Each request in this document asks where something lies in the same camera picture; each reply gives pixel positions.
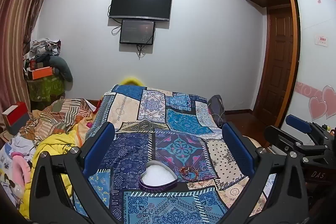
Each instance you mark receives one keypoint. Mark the white wardrobe door with hearts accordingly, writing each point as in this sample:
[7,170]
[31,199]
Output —
[315,69]

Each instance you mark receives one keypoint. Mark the yellow plush object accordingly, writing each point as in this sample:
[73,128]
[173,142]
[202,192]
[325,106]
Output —
[131,81]

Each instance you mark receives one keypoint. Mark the brown striped curtain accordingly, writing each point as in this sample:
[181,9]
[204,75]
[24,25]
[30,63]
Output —
[15,16]

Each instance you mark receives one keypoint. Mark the red white sticker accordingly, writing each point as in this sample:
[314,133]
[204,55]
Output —
[321,40]

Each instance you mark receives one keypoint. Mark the cartoon printed sheet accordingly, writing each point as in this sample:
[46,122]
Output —
[10,150]

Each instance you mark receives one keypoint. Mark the orange box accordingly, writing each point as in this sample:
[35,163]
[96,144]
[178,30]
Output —
[39,72]

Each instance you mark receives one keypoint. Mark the brown wooden door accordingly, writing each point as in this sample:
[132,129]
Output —
[278,61]

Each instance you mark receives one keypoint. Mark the red grey box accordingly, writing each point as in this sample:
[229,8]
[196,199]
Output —
[18,113]

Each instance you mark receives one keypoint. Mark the yellow fleece blanket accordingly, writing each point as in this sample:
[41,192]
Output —
[52,145]

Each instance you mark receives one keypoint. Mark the pile of clothes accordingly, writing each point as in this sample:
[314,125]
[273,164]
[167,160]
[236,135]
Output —
[42,49]

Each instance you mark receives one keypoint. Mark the grey pillow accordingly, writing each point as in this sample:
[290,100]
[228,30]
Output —
[64,66]

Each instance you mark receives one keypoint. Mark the dark bag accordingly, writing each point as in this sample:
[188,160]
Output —
[215,106]

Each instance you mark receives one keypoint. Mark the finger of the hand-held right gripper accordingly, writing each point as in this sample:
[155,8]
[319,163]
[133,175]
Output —
[281,137]
[298,124]

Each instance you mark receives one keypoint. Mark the pink plush toy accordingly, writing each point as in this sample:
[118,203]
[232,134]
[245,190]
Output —
[19,169]

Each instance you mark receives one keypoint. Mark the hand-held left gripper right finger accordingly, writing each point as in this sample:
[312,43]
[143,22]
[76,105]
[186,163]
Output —
[237,145]

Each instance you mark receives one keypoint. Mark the heart-shaped white jewelry box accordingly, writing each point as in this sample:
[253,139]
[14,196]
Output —
[157,175]

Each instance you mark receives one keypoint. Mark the small black wall monitor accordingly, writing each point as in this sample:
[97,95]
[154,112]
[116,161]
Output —
[136,31]

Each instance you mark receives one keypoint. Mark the wall-mounted black television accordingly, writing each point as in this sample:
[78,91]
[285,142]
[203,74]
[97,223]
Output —
[140,3]

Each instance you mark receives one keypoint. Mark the blue patchwork blanket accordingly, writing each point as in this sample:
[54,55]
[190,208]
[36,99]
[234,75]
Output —
[147,108]

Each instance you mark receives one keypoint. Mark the striped brown quilt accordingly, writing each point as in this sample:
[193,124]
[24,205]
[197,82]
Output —
[60,113]

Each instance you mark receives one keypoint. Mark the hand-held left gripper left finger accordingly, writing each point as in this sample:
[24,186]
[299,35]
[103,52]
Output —
[99,145]

